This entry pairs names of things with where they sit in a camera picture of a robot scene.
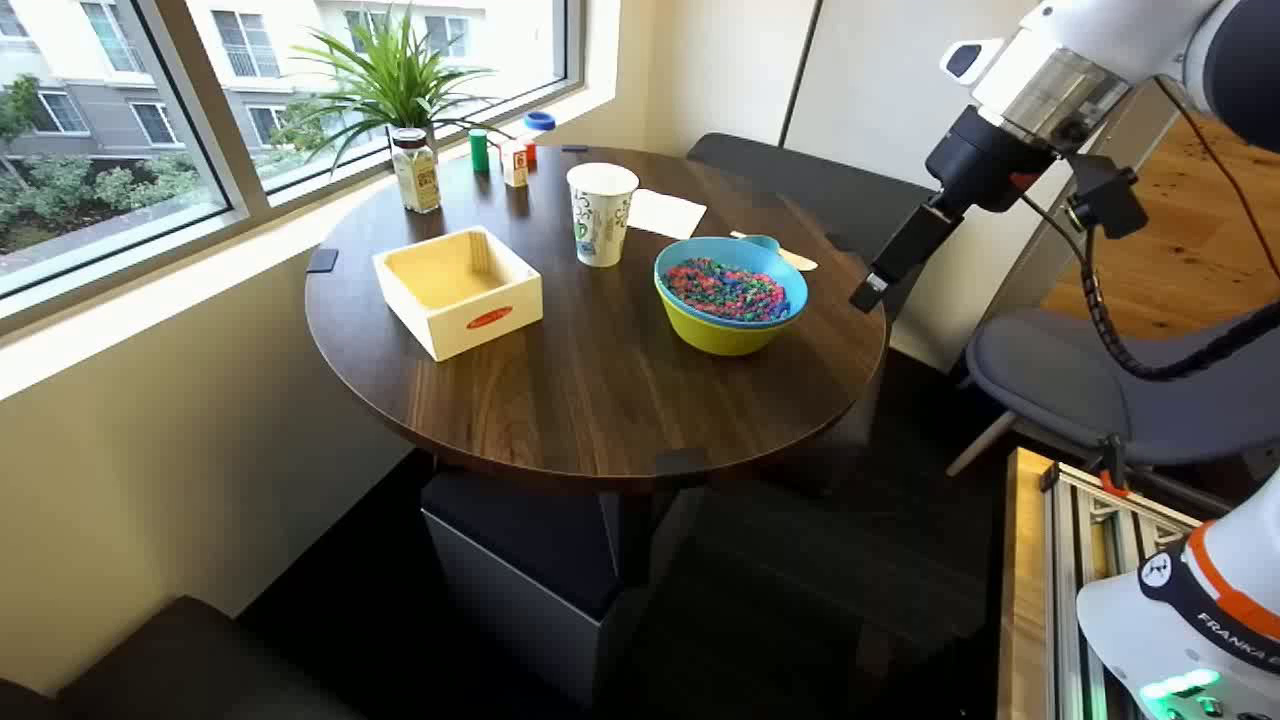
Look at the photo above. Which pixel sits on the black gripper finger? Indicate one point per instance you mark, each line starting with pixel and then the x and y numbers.
pixel 895 256
pixel 908 263

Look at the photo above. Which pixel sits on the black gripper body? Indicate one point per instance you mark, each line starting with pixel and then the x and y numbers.
pixel 991 160

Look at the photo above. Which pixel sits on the colourful beans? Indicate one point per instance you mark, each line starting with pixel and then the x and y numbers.
pixel 724 289

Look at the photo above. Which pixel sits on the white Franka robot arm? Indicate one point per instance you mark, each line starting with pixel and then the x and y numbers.
pixel 1132 25

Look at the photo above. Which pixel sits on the white plastic spoon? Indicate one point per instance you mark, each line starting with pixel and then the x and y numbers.
pixel 798 256

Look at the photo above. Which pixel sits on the blue-grey round chair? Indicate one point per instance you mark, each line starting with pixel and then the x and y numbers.
pixel 1065 386

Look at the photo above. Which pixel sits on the white paper napkin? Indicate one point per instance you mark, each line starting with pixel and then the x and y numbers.
pixel 670 215

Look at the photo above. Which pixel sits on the patterned paper cup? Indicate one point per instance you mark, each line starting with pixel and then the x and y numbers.
pixel 600 215

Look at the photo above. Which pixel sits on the red wooden block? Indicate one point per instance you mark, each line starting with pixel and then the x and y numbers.
pixel 533 158

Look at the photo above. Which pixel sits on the blue round lid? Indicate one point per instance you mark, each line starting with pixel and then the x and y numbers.
pixel 538 123

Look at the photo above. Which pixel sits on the white numbered wooden block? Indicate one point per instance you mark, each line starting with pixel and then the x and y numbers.
pixel 514 166

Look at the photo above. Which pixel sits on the cream wooden box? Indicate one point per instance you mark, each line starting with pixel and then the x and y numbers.
pixel 462 322

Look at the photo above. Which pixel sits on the glass spice jar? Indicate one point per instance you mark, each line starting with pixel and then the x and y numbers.
pixel 416 172

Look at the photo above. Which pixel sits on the grey cube ottoman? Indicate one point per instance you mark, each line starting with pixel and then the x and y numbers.
pixel 520 626

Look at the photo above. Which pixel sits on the green potted plant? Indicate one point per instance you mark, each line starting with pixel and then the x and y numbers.
pixel 385 75

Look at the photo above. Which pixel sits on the black bench cushion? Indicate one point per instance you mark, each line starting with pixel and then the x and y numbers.
pixel 186 665

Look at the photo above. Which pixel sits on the aluminium robot stand frame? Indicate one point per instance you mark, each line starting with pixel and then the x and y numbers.
pixel 1055 603

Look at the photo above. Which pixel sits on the grey window frame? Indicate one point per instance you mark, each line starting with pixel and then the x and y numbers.
pixel 212 105

